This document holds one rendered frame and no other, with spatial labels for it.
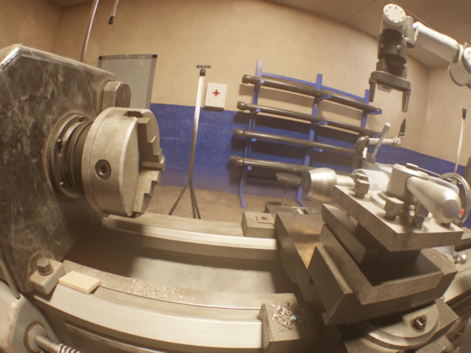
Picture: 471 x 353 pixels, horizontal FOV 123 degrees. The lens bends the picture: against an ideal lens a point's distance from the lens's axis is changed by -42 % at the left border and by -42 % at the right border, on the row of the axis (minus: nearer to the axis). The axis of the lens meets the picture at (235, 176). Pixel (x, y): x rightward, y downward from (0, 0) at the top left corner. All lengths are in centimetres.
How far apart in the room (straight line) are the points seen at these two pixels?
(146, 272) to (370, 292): 63
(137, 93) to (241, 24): 202
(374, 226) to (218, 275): 56
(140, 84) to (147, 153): 328
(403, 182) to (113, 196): 47
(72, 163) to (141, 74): 332
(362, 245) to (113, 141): 42
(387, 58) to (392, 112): 416
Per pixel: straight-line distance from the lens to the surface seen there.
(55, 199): 57
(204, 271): 74
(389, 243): 25
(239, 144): 350
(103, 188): 43
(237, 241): 71
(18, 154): 47
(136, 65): 384
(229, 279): 73
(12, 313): 59
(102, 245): 88
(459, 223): 84
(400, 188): 32
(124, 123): 43
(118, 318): 48
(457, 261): 59
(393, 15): 69
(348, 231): 33
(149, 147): 47
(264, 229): 75
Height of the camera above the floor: 121
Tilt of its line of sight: 15 degrees down
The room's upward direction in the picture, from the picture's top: 8 degrees clockwise
